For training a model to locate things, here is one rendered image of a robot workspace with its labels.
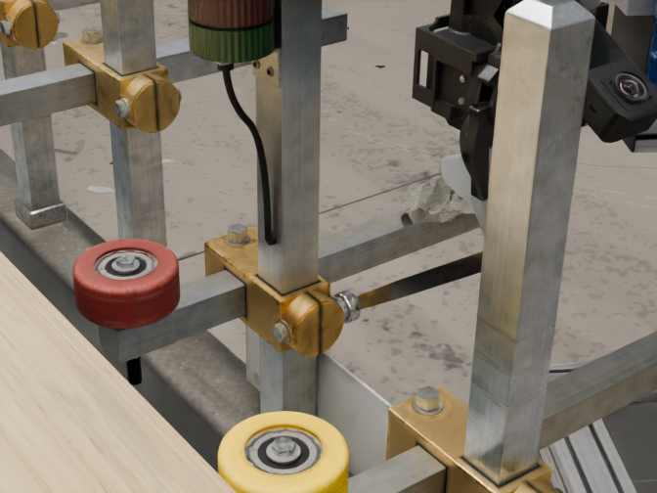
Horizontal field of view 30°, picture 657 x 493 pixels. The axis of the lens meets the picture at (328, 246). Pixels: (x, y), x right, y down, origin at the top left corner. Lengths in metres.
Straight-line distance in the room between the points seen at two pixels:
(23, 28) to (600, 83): 0.71
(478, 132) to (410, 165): 2.34
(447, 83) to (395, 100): 2.68
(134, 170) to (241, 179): 1.91
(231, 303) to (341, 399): 0.12
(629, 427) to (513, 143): 1.29
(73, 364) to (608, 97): 0.39
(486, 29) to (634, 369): 0.30
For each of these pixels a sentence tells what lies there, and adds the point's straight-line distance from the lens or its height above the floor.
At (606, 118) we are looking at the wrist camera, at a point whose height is 1.09.
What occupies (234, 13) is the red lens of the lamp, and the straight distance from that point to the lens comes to 0.83.
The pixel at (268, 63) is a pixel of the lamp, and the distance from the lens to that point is 0.89.
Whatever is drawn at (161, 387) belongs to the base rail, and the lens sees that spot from 1.18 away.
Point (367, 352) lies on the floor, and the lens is 2.42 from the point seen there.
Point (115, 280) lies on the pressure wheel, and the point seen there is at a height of 0.91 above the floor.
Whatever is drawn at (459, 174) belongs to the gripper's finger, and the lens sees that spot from 0.87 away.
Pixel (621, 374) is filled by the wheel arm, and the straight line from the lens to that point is 0.96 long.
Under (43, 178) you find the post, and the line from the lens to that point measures 1.42.
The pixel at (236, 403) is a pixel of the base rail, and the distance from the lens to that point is 1.13.
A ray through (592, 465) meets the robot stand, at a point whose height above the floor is 0.23.
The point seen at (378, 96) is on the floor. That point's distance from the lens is 3.55.
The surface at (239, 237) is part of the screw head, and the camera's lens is 1.03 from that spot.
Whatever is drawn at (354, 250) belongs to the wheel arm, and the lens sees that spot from 1.06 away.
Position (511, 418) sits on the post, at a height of 0.91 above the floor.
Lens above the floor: 1.39
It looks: 30 degrees down
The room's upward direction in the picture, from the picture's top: 1 degrees clockwise
